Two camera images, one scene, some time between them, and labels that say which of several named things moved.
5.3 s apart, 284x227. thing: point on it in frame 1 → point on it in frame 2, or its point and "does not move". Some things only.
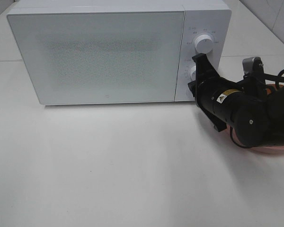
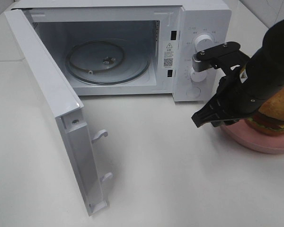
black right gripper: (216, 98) → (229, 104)
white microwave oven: (93, 51) does not move
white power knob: (204, 44) does not move
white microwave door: (83, 58) → (65, 104)
